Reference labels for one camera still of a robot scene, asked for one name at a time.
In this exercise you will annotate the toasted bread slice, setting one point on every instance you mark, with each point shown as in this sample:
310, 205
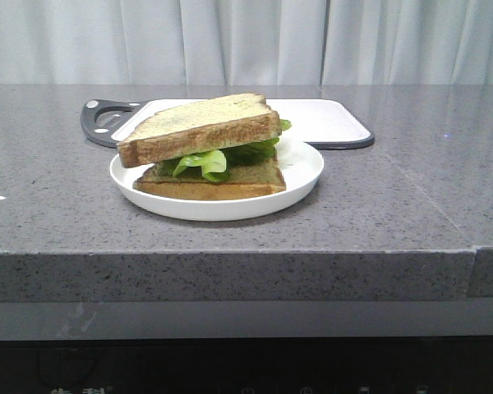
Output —
216, 123
199, 190

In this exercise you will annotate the green lettuce leaf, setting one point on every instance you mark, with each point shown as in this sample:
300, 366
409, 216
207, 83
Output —
253, 163

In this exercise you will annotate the white curtain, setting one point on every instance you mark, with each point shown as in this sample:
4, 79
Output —
247, 42

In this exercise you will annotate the white grey cutting board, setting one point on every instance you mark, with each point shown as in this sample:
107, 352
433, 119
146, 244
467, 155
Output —
324, 124

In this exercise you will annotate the white round plate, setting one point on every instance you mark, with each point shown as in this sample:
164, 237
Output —
301, 166

